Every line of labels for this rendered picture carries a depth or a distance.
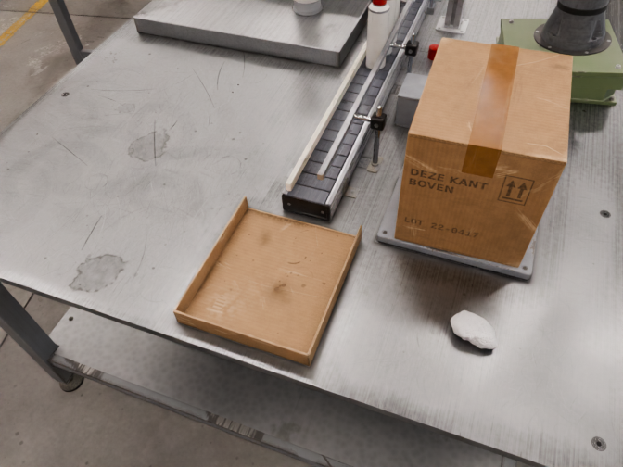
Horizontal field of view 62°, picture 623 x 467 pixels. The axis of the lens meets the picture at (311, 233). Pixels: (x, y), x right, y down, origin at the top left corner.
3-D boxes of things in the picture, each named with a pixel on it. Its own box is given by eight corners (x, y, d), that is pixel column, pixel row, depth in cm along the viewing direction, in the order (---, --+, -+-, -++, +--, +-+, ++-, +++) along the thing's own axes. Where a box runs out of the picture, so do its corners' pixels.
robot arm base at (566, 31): (542, 21, 143) (552, -15, 136) (603, 27, 139) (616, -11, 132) (539, 48, 134) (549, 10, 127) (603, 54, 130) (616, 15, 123)
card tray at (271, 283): (247, 208, 113) (244, 195, 110) (361, 237, 106) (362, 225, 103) (177, 322, 95) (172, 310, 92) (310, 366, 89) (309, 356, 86)
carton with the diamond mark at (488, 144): (424, 144, 121) (441, 36, 100) (530, 164, 115) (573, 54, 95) (393, 239, 103) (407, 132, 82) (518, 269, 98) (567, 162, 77)
